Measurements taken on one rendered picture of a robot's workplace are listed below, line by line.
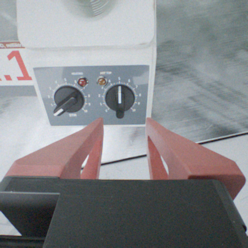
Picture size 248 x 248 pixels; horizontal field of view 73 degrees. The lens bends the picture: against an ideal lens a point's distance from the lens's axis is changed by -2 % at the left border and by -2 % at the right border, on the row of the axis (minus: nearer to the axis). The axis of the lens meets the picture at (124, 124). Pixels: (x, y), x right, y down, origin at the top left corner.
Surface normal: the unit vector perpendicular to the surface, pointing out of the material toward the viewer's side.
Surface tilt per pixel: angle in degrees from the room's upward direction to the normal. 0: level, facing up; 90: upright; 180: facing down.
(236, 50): 0
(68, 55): 30
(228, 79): 0
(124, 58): 0
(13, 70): 40
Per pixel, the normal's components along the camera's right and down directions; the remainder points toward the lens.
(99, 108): 0.01, 0.58
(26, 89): 0.00, 0.10
